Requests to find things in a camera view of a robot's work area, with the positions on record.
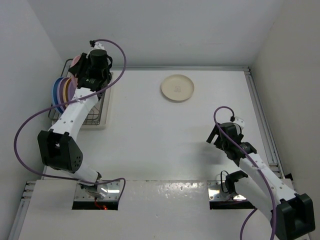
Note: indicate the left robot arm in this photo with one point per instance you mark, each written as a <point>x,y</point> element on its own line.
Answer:
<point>58,147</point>

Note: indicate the metal base plate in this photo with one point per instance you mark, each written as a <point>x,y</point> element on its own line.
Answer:
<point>102,193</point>
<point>215,193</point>

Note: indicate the lilac plate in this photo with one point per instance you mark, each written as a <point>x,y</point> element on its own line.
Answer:
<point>71,88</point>
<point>61,90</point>

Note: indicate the blue plate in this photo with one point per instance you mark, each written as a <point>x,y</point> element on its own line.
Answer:
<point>54,91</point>

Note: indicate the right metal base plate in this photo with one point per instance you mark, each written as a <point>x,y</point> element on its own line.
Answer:
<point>215,193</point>

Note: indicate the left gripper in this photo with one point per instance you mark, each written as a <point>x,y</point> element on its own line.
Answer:
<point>76,69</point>

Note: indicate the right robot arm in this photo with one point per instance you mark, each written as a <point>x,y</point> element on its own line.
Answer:
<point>291,215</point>

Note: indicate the pink plate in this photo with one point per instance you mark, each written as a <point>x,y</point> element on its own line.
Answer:
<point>74,63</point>

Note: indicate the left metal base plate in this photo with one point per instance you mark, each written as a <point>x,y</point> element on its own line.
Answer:
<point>102,193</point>

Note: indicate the beige drip tray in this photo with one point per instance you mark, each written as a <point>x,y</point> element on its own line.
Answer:
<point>97,117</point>

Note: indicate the cream plate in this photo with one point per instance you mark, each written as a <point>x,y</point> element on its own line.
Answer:
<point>177,88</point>

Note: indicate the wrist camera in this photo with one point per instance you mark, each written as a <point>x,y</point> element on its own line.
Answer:
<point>237,120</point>
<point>95,45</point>

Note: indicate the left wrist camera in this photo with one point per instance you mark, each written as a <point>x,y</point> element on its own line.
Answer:
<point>95,45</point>

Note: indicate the orange plate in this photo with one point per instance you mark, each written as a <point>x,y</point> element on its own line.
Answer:
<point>66,91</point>

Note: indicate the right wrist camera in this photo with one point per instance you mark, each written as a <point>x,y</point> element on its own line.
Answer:
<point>237,120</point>

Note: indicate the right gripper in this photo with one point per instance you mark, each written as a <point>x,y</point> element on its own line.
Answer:
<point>214,131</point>

